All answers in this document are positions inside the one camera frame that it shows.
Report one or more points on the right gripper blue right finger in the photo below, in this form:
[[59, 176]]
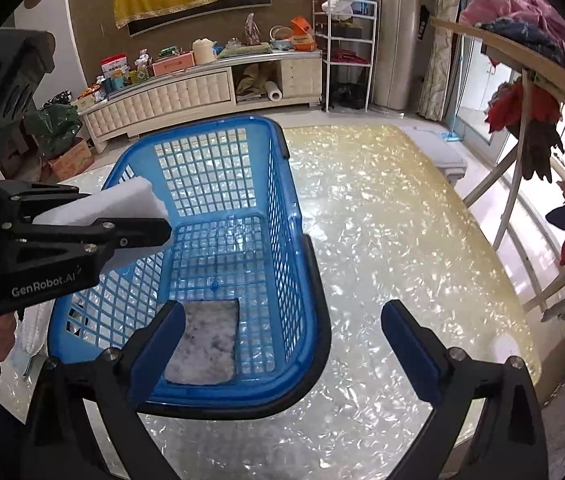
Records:
[[419, 351]]

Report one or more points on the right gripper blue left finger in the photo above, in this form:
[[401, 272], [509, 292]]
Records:
[[150, 349]]

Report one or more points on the grey fuzzy cloth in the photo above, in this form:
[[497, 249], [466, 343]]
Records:
[[206, 354]]

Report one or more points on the white sponge cloth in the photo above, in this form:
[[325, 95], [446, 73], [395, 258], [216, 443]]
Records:
[[132, 200]]

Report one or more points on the blue plastic laundry basket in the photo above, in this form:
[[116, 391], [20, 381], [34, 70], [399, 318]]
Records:
[[237, 235]]

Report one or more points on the white waffle towel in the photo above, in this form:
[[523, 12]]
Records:
[[32, 329]]

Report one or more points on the cardboard box on floor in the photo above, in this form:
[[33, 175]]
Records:
[[77, 159]]

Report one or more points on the dark green plastic bag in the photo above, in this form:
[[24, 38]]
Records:
[[54, 127]]

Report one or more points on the red white snack box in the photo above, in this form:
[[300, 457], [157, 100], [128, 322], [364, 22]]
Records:
[[115, 66]]

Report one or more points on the pink storage box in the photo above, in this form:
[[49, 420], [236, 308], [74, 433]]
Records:
[[172, 64]]

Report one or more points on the cream cylindrical jar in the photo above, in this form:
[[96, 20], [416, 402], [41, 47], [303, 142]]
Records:
[[203, 50]]

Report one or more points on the paper towel roll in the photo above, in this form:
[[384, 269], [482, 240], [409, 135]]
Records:
[[272, 91]]

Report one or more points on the white tv cabinet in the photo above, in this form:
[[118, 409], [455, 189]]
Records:
[[229, 86]]

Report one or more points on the tall standing air conditioner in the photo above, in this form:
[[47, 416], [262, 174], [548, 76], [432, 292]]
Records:
[[397, 37]]

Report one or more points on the orange bag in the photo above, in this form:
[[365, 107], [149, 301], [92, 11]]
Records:
[[302, 38]]

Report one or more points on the white metal shelf rack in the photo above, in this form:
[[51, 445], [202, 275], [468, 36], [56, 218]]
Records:
[[346, 32]]

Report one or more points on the pink clothes pile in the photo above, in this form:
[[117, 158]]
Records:
[[533, 23]]

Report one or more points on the patterned beige curtain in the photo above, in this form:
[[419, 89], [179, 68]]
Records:
[[434, 91]]

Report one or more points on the wooden drying rail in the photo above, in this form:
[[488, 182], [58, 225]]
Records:
[[515, 55]]

